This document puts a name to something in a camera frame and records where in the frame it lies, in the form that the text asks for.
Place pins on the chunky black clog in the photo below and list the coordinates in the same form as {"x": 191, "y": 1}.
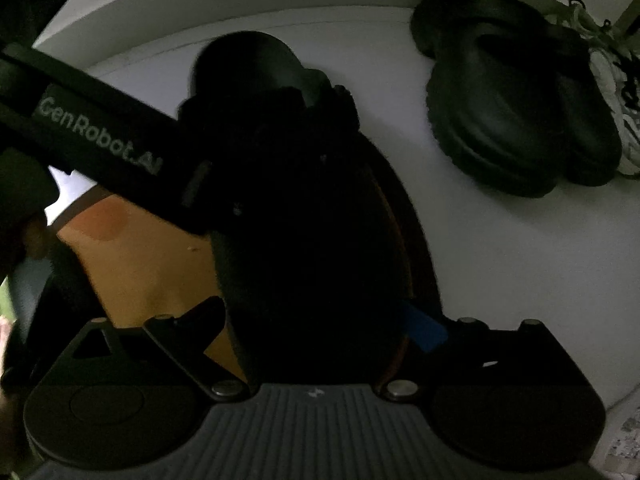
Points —
{"x": 500, "y": 110}
{"x": 595, "y": 135}

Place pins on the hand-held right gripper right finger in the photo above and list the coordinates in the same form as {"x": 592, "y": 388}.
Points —
{"x": 422, "y": 332}

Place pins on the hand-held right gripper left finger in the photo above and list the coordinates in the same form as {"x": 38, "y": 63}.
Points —
{"x": 200, "y": 322}

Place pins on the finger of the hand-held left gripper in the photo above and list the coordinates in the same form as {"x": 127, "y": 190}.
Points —
{"x": 195, "y": 195}

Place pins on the person's left hand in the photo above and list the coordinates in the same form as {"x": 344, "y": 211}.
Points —
{"x": 20, "y": 195}

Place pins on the orange round floor mat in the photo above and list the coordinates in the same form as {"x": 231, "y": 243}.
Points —
{"x": 140, "y": 270}

